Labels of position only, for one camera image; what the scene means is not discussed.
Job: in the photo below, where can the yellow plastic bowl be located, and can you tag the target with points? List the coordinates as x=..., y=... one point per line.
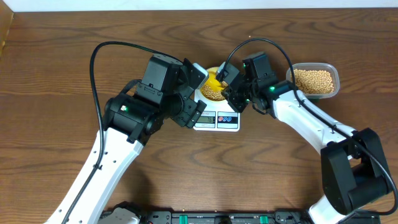
x=212, y=69

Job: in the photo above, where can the soybeans in yellow bowl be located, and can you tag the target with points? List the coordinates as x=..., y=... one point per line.
x=212, y=91

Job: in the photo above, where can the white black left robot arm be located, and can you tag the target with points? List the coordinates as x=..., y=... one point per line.
x=129, y=120

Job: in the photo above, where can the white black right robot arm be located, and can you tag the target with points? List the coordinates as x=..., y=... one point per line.
x=354, y=168

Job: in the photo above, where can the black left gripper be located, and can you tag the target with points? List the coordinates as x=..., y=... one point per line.
x=190, y=113

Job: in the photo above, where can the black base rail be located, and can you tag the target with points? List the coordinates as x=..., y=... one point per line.
x=125, y=213

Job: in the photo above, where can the white digital kitchen scale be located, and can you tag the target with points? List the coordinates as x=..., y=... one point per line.
x=217, y=116

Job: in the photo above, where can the yellow measuring scoop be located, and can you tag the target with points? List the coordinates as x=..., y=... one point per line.
x=213, y=82

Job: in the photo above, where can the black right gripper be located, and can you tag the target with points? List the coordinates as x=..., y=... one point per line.
x=232, y=99

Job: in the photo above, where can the clear plastic container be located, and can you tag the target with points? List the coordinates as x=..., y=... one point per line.
x=321, y=66

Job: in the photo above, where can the soybeans pile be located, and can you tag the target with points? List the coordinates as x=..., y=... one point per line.
x=314, y=81

